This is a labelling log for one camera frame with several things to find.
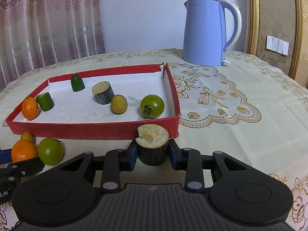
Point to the green cucumber piece cut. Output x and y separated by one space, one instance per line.
45 101

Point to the green tomato with stem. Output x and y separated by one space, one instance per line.
152 106

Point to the pink floral curtain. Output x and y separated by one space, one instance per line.
40 33

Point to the orange mandarin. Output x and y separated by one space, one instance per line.
23 150
30 108

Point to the blue electric kettle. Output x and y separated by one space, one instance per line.
205 36

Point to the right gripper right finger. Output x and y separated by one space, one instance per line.
189 160

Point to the white wall switch panel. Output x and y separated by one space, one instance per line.
277 45

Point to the small yellow-brown round fruit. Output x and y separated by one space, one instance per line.
118 104

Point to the red cardboard box tray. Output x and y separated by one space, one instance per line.
78 115

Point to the green cucumber end piece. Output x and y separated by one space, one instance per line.
77 83

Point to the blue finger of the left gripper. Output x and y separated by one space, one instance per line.
23 168
5 156

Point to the small yellow-green round fruit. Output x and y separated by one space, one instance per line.
28 137

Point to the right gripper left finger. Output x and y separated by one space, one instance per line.
116 161

